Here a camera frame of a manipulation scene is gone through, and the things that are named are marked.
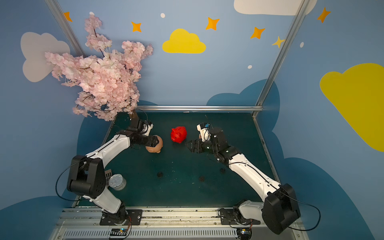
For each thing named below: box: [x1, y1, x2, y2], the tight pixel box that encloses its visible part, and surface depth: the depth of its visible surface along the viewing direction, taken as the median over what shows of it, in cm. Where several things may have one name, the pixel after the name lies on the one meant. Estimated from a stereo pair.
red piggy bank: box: [170, 126, 187, 144], surface depth 100 cm
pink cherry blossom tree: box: [45, 14, 154, 122], surface depth 71 cm
